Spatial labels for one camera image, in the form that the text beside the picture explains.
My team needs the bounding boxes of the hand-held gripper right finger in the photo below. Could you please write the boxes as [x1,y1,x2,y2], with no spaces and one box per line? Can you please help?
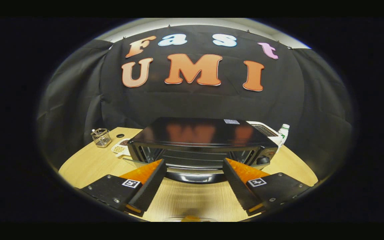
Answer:
[223,158,312,216]

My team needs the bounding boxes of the black backdrop cloth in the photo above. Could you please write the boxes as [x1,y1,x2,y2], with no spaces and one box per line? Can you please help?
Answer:
[37,24,354,180]

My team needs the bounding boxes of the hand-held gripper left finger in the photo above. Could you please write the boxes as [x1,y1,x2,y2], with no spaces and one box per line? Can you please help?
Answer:
[80,159,167,217]

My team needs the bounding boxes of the white plate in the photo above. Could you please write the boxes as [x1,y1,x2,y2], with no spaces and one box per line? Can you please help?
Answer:
[163,217,218,222]

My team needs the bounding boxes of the white bread toaster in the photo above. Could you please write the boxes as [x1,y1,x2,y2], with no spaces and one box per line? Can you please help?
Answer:
[247,121,284,147]

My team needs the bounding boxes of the wire mesh holder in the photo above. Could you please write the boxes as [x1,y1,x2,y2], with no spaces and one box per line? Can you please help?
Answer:
[91,128,112,148]

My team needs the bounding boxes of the white divided snack dish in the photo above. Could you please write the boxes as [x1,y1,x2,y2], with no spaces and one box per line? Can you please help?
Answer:
[111,138,132,158]

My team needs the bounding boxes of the white bottle green label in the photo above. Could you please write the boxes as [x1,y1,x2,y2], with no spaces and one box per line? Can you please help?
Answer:
[277,124,290,148]

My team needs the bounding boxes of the black toaster oven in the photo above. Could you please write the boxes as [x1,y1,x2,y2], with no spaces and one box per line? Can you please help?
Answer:
[123,117,279,184]

